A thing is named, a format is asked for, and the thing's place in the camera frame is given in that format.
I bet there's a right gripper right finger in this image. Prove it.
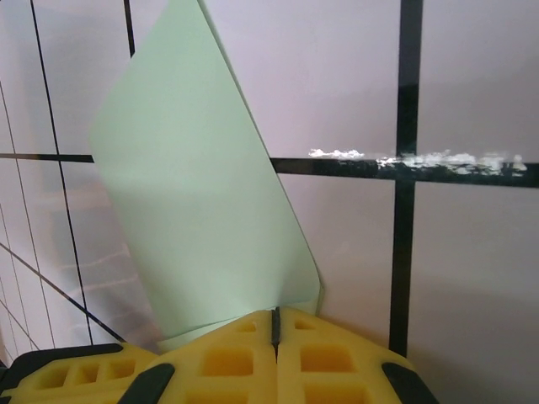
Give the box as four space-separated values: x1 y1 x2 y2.
275 306 441 404

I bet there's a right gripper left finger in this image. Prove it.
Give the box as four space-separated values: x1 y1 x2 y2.
120 308 280 404

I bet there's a light green paper sheet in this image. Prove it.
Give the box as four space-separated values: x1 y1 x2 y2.
88 0 326 353

